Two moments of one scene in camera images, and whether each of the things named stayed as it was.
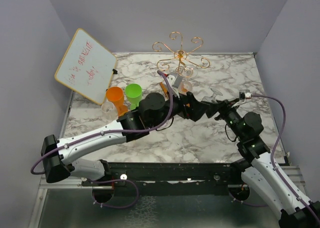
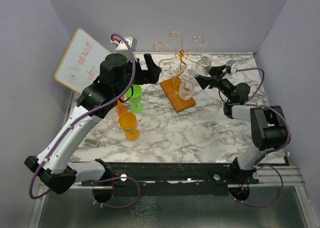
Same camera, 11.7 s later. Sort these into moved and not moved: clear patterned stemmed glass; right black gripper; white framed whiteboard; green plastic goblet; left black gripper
Moved: left black gripper; right black gripper; clear patterned stemmed glass
Not moved: white framed whiteboard; green plastic goblet
